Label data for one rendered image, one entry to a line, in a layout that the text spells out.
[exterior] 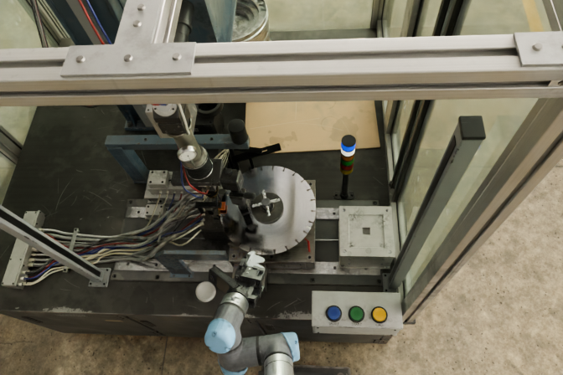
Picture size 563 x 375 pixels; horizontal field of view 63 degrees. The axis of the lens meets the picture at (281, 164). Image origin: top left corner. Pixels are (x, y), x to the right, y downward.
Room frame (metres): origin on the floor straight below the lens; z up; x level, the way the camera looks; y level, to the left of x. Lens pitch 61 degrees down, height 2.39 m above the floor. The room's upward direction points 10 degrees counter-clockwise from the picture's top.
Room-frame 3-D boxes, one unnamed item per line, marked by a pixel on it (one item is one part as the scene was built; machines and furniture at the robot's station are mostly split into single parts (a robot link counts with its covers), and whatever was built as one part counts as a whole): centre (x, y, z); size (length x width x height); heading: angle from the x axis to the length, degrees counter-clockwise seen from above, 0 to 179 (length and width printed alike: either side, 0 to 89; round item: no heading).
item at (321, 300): (0.27, -0.15, 0.82); 0.28 x 0.11 x 0.15; 79
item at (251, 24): (1.43, 0.10, 0.93); 0.31 x 0.31 x 0.36
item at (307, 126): (1.04, 0.32, 0.38); 1.64 x 1.35 x 0.77; 79
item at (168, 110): (0.81, 0.21, 1.45); 0.35 x 0.07 x 0.28; 169
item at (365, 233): (0.52, -0.24, 0.82); 0.18 x 0.18 x 0.15; 79
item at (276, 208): (0.64, 0.07, 0.96); 0.11 x 0.11 x 0.03
